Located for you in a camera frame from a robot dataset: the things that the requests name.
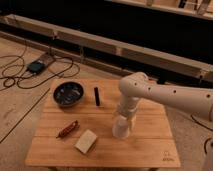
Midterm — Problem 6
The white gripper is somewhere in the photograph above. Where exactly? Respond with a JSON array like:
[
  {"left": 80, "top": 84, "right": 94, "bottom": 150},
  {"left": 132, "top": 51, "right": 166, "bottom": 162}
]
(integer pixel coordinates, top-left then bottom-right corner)
[{"left": 115, "top": 96, "right": 138, "bottom": 131}]

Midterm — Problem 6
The beige sponge block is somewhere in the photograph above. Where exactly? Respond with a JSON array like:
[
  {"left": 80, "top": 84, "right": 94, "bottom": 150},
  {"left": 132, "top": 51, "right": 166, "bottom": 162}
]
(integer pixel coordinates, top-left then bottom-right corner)
[{"left": 75, "top": 129, "right": 97, "bottom": 154}]

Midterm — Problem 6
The red-brown chili pepper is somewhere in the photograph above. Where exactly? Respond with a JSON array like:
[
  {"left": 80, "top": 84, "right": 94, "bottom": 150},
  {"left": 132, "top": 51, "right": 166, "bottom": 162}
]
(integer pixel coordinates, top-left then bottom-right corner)
[{"left": 57, "top": 121, "right": 79, "bottom": 138}]

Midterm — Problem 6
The blue power adapter box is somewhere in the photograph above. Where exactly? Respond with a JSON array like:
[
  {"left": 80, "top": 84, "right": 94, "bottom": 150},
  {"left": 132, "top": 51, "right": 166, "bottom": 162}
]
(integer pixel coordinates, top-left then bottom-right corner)
[{"left": 27, "top": 61, "right": 45, "bottom": 74}]

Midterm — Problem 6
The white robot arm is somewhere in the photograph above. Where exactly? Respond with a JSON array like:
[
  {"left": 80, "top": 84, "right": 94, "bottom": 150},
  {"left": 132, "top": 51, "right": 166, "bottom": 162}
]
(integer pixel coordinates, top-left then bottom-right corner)
[{"left": 112, "top": 72, "right": 213, "bottom": 138}]

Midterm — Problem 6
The black floor cable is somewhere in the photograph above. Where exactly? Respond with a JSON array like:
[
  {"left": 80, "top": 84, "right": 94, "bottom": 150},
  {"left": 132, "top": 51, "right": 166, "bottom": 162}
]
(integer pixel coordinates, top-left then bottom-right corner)
[{"left": 0, "top": 41, "right": 81, "bottom": 90}]

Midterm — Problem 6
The dark ceramic bowl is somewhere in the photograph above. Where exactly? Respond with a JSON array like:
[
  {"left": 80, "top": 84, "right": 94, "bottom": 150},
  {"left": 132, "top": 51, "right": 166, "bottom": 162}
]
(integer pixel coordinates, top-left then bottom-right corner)
[{"left": 53, "top": 81, "right": 84, "bottom": 107}]

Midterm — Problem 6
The wooden table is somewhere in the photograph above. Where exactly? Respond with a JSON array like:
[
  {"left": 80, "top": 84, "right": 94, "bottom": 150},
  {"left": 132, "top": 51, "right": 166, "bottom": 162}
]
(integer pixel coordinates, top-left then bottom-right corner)
[{"left": 25, "top": 79, "right": 180, "bottom": 168}]

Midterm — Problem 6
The black cable right side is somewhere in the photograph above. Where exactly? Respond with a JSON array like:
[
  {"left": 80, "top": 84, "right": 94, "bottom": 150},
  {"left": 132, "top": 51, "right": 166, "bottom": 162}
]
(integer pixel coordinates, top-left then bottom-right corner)
[{"left": 190, "top": 113, "right": 213, "bottom": 161}]

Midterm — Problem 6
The wooden beam rail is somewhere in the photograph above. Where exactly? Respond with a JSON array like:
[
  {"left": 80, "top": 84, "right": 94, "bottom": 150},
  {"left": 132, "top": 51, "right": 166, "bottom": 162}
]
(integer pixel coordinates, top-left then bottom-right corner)
[{"left": 0, "top": 14, "right": 213, "bottom": 87}]

